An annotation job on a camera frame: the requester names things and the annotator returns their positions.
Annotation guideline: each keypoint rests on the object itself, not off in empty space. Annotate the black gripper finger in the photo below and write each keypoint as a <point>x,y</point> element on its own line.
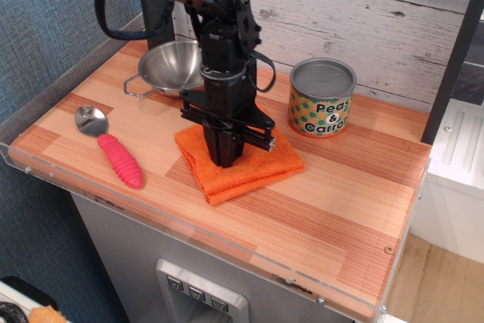
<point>234,146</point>
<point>213,136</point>

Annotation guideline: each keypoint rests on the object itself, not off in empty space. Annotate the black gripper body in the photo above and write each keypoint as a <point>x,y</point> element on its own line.
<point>230,100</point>

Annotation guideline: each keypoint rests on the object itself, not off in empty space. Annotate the orange cloth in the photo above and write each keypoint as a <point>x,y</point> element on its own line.
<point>255,168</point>

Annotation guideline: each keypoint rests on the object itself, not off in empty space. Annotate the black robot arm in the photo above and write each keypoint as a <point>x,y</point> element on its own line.
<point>227,35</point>

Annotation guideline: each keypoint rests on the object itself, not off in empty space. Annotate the peas and carrots can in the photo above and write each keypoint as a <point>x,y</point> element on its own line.
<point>321,91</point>

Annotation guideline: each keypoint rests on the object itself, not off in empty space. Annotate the clear acrylic edge guard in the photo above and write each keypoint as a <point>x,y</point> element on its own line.
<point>330,233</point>

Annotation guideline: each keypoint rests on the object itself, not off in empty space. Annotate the grey toy cabinet front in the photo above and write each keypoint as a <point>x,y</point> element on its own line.
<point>129,249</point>

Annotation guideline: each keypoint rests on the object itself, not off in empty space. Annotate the silver dispenser panel with buttons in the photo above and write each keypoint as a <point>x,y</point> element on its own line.
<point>190,297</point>

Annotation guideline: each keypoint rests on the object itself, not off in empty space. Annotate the white toy sink unit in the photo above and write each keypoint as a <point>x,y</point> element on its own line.
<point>449,209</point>

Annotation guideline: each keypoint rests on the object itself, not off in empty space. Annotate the orange sponge object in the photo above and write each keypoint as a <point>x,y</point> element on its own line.
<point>46,314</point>

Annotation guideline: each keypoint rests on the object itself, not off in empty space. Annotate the steel bowl with handles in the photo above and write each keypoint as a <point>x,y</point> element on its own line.
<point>170,68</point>

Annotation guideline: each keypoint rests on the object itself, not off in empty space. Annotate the dark vertical post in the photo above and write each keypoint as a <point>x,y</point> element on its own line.
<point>152,12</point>

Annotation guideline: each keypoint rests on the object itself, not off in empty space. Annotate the spoon with pink handle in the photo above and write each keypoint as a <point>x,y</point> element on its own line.
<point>91,121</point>

